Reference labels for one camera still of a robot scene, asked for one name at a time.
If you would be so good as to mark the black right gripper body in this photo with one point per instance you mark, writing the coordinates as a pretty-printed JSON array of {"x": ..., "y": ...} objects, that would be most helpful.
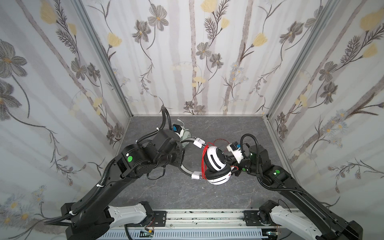
[{"x": 243, "y": 163}]

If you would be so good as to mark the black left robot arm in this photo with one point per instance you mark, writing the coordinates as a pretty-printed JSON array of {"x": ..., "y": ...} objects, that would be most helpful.
[{"x": 92, "y": 216}]

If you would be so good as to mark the white black headphones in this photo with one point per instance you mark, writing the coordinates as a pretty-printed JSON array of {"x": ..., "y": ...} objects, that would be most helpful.
[{"x": 215, "y": 169}]

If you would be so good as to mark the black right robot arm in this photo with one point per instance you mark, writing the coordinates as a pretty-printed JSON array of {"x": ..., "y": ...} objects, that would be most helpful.
[{"x": 320, "y": 222}]

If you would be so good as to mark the mint green headphones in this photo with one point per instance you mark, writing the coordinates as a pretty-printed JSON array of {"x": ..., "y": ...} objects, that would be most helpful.
[{"x": 185, "y": 134}]

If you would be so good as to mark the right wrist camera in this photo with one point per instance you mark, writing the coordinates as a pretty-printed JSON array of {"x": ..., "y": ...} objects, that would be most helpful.
[{"x": 235, "y": 149}]

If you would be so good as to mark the white slotted cable duct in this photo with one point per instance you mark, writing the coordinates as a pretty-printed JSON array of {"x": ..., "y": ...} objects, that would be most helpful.
[{"x": 187, "y": 234}]

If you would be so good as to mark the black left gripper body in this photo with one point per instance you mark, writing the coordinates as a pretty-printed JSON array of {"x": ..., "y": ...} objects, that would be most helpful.
[{"x": 178, "y": 149}]

